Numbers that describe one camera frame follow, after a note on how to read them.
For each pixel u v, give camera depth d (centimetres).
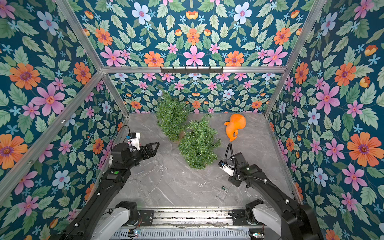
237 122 106
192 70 93
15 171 50
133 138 69
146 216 74
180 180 86
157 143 76
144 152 69
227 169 76
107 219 56
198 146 66
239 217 73
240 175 60
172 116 80
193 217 75
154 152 71
